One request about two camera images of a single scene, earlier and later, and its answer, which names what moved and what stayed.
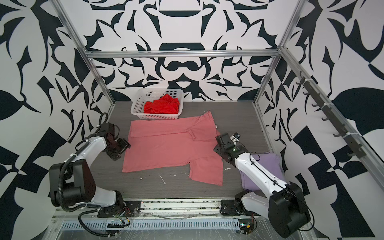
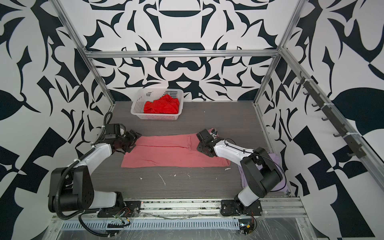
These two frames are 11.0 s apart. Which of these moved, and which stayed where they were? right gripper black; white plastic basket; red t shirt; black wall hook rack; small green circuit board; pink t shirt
Moved: pink t shirt; right gripper black
Stayed: white plastic basket; small green circuit board; red t shirt; black wall hook rack
